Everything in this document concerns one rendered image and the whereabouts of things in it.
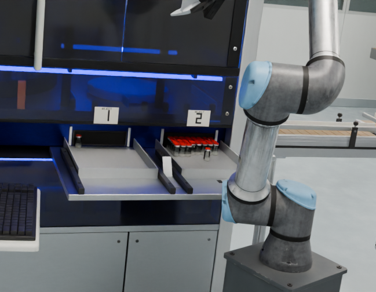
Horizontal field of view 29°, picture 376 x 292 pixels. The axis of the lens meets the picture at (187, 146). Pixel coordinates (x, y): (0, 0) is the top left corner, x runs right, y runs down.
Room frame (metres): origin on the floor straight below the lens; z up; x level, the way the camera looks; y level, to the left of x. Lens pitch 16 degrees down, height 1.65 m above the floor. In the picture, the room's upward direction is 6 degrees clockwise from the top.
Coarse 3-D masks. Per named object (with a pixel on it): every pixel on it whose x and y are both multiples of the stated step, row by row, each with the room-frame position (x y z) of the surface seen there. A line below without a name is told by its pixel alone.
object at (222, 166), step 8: (160, 144) 2.52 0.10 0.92; (224, 144) 2.63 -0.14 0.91; (168, 152) 2.43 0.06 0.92; (224, 152) 2.62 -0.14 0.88; (232, 152) 2.55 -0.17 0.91; (176, 160) 2.46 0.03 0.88; (184, 160) 2.47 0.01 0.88; (192, 160) 2.48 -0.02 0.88; (200, 160) 2.49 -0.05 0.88; (216, 160) 2.51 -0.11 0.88; (224, 160) 2.52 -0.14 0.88; (232, 160) 2.53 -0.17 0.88; (176, 168) 2.32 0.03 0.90; (184, 168) 2.38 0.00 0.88; (192, 168) 2.39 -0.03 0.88; (200, 168) 2.40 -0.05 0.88; (208, 168) 2.41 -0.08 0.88; (216, 168) 2.42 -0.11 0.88; (224, 168) 2.43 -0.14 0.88; (232, 168) 2.44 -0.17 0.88; (184, 176) 2.27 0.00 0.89; (192, 176) 2.28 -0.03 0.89; (200, 176) 2.29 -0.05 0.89; (208, 176) 2.30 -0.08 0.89; (216, 176) 2.31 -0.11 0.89; (224, 176) 2.32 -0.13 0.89
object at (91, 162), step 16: (64, 144) 2.45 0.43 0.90; (80, 160) 2.33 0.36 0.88; (96, 160) 2.35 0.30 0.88; (112, 160) 2.37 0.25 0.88; (128, 160) 2.39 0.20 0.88; (144, 160) 2.40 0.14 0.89; (80, 176) 2.16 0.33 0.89; (96, 176) 2.18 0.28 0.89; (112, 176) 2.19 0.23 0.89; (128, 176) 2.21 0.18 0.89; (144, 176) 2.23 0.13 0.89
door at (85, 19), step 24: (0, 0) 2.34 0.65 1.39; (24, 0) 2.36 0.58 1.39; (48, 0) 2.39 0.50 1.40; (72, 0) 2.41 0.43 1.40; (96, 0) 2.44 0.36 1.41; (120, 0) 2.46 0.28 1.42; (0, 24) 2.34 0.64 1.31; (24, 24) 2.36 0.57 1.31; (48, 24) 2.39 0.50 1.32; (72, 24) 2.41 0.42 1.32; (96, 24) 2.44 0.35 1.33; (120, 24) 2.46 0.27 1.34; (0, 48) 2.34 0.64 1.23; (24, 48) 2.36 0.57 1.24; (48, 48) 2.39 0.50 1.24; (72, 48) 2.41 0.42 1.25; (96, 48) 2.44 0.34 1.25; (120, 48) 2.47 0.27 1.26
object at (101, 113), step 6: (96, 108) 2.43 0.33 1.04; (102, 108) 2.44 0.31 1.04; (108, 108) 2.45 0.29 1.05; (114, 108) 2.45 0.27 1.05; (96, 114) 2.43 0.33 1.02; (102, 114) 2.44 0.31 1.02; (114, 114) 2.46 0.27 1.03; (96, 120) 2.44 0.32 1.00; (102, 120) 2.44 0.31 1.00; (114, 120) 2.46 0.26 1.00
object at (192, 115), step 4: (188, 112) 2.54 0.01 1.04; (192, 112) 2.55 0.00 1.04; (196, 112) 2.55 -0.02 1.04; (200, 112) 2.56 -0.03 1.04; (204, 112) 2.56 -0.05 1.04; (208, 112) 2.57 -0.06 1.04; (188, 116) 2.54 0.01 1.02; (192, 116) 2.55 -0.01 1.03; (196, 116) 2.55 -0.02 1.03; (204, 116) 2.56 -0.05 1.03; (208, 116) 2.57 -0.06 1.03; (188, 120) 2.54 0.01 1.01; (192, 120) 2.55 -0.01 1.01; (200, 120) 2.56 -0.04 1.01; (204, 120) 2.56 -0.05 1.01; (208, 120) 2.57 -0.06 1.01; (188, 124) 2.54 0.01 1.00; (192, 124) 2.55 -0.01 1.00; (196, 124) 2.55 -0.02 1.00; (200, 124) 2.56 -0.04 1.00; (204, 124) 2.56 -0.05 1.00; (208, 124) 2.57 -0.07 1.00
